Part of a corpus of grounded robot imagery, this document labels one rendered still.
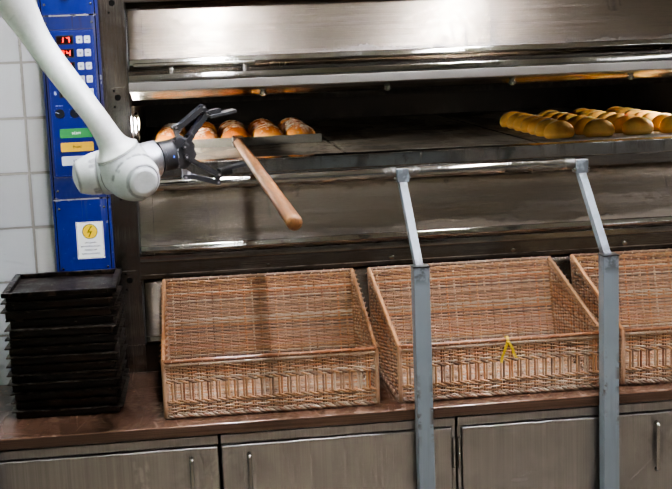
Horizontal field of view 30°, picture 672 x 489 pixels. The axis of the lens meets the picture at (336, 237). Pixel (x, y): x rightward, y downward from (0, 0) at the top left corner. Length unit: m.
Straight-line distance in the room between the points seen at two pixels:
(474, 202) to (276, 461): 1.01
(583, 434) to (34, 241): 1.60
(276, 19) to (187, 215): 0.61
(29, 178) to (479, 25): 1.35
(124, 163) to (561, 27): 1.47
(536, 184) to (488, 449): 0.88
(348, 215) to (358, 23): 0.55
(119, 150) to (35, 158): 0.79
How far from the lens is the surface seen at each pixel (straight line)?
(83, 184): 2.98
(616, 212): 3.81
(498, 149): 3.70
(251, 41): 3.56
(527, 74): 3.55
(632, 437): 3.39
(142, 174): 2.80
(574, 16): 3.75
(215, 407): 3.21
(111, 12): 3.57
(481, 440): 3.27
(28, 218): 3.62
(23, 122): 3.60
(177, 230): 3.60
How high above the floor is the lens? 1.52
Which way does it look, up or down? 9 degrees down
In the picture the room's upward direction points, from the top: 2 degrees counter-clockwise
